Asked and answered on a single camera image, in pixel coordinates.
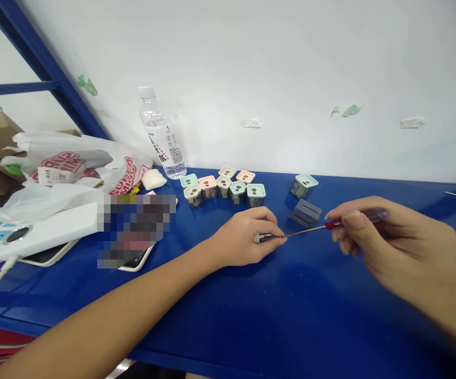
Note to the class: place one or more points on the phone in white case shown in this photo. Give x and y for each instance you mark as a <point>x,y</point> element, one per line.
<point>139,262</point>

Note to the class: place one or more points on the small white labelled box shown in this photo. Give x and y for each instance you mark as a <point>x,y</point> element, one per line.
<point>56,175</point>

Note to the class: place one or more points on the phone in cream case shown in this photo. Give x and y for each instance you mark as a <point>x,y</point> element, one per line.
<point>48,257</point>

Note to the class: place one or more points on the blue metal shelf frame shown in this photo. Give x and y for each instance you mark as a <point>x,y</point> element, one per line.
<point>50,63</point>

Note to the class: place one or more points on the single green lid sharpener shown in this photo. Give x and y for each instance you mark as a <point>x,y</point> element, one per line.
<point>304,185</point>

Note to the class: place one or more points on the person's right hand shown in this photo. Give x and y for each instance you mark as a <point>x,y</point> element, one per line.
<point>413,256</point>

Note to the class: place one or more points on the person's left hand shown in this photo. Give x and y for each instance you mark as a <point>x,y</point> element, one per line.
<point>243,239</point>

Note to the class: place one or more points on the small grey sharpener blade part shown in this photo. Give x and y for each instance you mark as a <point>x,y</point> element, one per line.
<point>261,237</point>

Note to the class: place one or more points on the cluster of pastel pencil sharpeners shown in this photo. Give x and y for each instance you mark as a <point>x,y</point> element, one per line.
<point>222,187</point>

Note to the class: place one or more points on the white power bank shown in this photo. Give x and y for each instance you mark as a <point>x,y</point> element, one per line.
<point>50,229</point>

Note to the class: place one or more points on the white plastic bag red print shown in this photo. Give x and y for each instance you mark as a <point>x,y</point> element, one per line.
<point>74,158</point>

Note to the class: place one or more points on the clear plastic water bottle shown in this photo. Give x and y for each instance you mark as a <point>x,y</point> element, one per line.
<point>164,142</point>

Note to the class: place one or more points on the grey translucent sharpener casing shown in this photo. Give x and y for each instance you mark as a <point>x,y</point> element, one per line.
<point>304,213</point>

